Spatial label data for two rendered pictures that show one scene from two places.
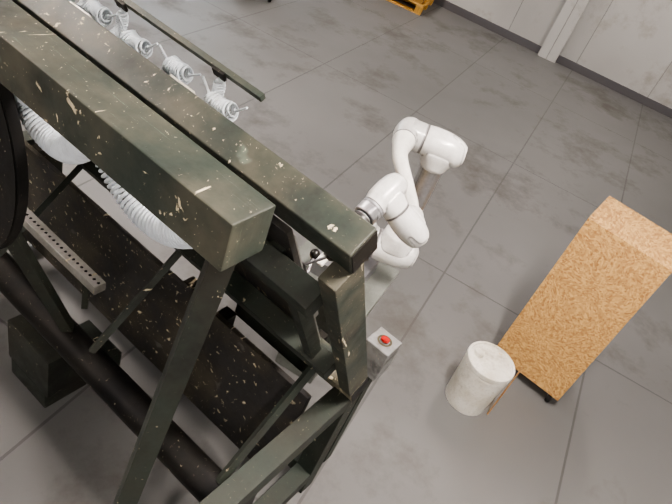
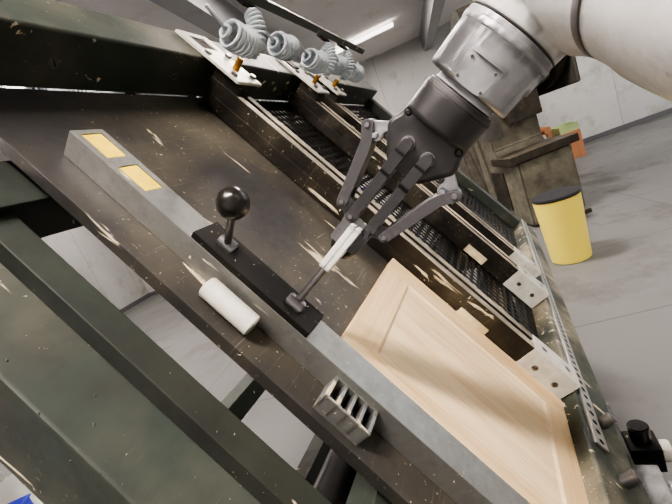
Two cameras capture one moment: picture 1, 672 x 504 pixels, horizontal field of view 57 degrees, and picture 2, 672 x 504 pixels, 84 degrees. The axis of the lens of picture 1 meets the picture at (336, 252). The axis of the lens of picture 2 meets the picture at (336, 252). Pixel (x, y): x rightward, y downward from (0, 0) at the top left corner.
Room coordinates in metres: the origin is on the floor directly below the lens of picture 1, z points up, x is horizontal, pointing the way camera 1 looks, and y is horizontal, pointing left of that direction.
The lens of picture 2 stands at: (1.67, -0.41, 1.53)
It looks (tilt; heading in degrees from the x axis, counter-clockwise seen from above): 11 degrees down; 92
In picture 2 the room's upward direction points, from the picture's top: 22 degrees counter-clockwise
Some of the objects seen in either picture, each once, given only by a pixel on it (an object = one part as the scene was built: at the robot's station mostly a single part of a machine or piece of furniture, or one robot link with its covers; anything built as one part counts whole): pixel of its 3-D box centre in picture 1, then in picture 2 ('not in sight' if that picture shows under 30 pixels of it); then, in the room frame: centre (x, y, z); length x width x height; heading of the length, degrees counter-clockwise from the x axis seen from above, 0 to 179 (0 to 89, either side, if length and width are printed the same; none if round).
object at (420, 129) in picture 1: (409, 132); not in sight; (2.48, -0.10, 1.61); 0.18 x 0.14 x 0.13; 0
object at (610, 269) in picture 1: (578, 306); not in sight; (3.19, -1.53, 0.63); 0.50 x 0.42 x 1.25; 65
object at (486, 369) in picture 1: (482, 375); not in sight; (2.70, -1.09, 0.24); 0.32 x 0.30 x 0.47; 76
